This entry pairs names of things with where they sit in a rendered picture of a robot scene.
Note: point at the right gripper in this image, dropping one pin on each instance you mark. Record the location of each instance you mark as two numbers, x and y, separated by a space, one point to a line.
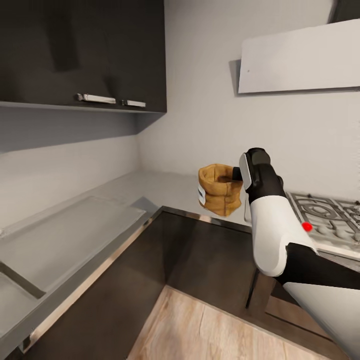
236 174

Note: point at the drop in sink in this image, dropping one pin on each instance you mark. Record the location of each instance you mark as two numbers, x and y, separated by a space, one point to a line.
38 259

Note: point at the burner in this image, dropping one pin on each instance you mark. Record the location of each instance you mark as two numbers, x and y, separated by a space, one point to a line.
327 217

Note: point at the oven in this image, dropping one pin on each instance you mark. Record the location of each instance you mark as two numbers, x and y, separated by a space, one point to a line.
272 304

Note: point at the popcorn bag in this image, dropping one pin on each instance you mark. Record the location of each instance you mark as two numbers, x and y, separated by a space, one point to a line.
218 192

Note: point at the range hood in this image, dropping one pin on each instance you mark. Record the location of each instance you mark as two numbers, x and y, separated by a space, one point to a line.
317 57

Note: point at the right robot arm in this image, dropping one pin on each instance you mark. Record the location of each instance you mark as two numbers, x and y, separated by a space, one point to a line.
328 291

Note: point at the cabinet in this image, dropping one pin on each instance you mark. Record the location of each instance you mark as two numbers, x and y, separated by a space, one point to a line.
83 55

